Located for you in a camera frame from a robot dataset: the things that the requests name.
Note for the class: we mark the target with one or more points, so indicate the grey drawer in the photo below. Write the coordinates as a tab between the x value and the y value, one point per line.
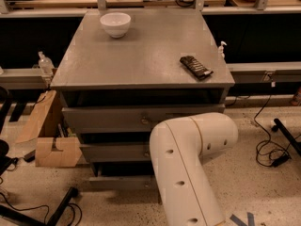
116	152
128	118
139	182

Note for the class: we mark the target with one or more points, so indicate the black right stand leg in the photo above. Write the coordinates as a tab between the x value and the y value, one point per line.
296	145

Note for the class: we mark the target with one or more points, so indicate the grey top drawer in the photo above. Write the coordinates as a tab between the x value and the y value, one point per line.
128	118

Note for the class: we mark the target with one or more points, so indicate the cardboard box piece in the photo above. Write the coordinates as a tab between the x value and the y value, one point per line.
61	152

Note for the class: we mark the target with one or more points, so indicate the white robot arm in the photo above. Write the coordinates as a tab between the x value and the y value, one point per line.
178	149

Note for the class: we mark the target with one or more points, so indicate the white ceramic bowl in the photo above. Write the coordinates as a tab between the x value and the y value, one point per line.
116	24

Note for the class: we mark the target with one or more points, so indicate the white pump bottle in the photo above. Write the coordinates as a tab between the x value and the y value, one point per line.
221	48

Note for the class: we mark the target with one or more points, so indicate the black chair base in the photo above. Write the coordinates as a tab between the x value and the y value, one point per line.
8	157

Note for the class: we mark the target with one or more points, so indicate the grey middle drawer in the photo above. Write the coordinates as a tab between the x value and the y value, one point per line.
116	152

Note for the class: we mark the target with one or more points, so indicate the dark snack bar wrapper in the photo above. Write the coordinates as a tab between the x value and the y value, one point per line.
195	67

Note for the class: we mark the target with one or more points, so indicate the clear sanitizer bottle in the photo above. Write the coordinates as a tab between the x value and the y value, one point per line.
46	64

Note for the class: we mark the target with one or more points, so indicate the grey bottom drawer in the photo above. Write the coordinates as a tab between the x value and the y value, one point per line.
139	182

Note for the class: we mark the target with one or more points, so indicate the grey wooden drawer cabinet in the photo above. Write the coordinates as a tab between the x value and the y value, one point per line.
141	68

